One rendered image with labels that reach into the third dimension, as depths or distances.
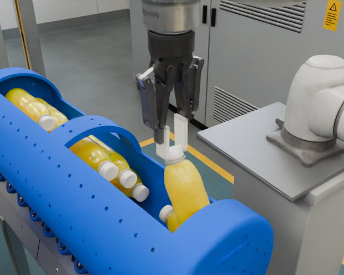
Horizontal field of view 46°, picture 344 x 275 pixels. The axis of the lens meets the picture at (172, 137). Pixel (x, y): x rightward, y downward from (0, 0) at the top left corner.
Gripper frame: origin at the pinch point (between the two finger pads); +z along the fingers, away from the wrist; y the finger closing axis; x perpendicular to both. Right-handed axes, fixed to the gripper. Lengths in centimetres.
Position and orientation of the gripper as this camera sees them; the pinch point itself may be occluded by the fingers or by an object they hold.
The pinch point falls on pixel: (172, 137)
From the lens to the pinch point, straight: 73.7
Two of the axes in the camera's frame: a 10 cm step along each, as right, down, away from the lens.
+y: -7.5, 3.5, -5.6
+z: 0.1, 8.5, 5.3
